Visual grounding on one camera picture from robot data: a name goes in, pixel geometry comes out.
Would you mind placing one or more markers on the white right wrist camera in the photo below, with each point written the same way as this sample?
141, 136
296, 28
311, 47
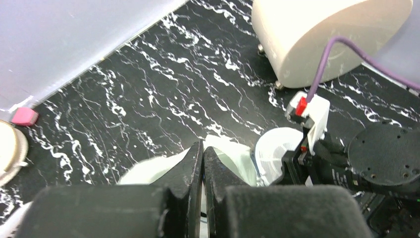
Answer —
312, 116

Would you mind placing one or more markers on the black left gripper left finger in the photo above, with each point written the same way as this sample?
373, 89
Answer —
170, 207

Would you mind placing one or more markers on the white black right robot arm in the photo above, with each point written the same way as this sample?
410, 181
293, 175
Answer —
380, 166

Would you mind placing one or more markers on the beige round mesh laundry bag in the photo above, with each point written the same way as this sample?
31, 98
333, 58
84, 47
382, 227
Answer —
13, 152

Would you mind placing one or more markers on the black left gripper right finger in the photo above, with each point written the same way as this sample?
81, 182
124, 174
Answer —
238, 210

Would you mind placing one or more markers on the pink small block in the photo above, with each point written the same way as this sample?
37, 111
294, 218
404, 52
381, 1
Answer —
24, 117

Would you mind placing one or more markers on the cream cylindrical drum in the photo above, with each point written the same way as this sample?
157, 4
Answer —
294, 33

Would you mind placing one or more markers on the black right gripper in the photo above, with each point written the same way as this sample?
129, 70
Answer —
328, 166

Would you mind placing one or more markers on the white bra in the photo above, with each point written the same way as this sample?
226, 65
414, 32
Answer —
234, 156

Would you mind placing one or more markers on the white cylindrical mesh laundry bag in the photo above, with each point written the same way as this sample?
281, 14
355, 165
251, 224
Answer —
269, 151

